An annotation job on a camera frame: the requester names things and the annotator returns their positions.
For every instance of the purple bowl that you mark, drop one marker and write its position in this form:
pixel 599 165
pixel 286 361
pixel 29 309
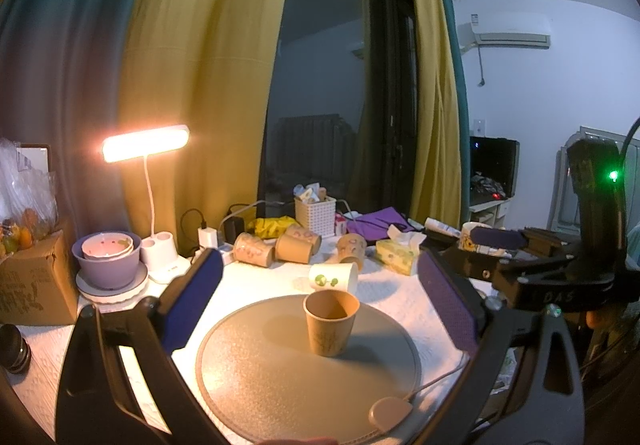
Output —
pixel 107 271

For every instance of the yellow curtain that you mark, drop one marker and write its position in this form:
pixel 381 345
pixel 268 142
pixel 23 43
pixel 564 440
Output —
pixel 435 100
pixel 210 50

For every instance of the white power strip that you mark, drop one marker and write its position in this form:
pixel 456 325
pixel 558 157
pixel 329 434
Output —
pixel 225 256

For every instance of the white tube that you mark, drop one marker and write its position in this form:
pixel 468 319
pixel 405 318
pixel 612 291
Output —
pixel 442 226

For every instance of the black power adapter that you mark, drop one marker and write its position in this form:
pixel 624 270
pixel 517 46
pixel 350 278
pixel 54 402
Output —
pixel 234 228

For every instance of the plain brown paper cup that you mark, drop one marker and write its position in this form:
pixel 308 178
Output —
pixel 330 325

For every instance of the yellow plastic bag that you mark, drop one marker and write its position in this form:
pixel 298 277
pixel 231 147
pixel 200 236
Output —
pixel 270 226

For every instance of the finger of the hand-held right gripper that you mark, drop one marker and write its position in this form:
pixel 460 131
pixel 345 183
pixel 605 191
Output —
pixel 462 260
pixel 497 238

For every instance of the white plate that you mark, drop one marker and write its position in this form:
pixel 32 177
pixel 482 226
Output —
pixel 127 293

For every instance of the small pink and white box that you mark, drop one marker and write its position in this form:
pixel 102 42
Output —
pixel 341 226

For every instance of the white wall socket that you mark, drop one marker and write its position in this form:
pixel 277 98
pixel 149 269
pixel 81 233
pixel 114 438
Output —
pixel 479 127

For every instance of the white desk lamp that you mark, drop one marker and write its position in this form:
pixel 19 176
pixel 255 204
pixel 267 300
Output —
pixel 145 143

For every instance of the black monitor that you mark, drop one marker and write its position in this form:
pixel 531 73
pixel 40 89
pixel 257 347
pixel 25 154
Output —
pixel 492 160

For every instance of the clear plastic bag of fruit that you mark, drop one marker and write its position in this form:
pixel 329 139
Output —
pixel 30 197

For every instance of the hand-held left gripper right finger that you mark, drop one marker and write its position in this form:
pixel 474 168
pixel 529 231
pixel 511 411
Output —
pixel 447 307

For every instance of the white plug charger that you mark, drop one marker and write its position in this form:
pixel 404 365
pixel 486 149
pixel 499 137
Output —
pixel 207 237

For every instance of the white mug with yellow print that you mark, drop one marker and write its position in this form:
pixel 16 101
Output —
pixel 467 240

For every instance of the pink and white bowl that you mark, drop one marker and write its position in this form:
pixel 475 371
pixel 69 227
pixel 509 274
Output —
pixel 107 245

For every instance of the cardboard box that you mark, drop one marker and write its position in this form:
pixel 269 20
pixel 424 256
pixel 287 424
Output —
pixel 35 285

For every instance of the white woven basket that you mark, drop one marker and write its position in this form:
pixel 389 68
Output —
pixel 315 217

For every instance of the dark glass sliding door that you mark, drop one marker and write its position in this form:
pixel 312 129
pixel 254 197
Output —
pixel 340 75

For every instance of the black camera lens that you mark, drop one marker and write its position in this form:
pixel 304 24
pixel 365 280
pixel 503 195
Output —
pixel 12 350

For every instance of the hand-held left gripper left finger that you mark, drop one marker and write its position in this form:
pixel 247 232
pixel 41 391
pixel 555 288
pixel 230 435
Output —
pixel 192 297

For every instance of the white flat box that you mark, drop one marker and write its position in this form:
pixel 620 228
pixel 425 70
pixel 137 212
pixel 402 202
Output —
pixel 32 157

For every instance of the white air conditioner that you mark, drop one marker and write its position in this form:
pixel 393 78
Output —
pixel 510 30

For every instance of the purple cloth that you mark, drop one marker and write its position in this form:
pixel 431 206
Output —
pixel 375 223

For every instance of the white cup with green print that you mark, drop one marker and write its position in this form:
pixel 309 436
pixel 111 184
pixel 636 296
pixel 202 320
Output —
pixel 334 277

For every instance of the round grey mat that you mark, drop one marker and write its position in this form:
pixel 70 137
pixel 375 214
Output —
pixel 280 375

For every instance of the yellow tissue box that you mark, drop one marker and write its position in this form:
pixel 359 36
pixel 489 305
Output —
pixel 397 255

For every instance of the brown printed paper cup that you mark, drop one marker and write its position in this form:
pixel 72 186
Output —
pixel 351 250
pixel 252 250
pixel 297 245

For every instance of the white side desk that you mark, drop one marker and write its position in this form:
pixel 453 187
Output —
pixel 487 212

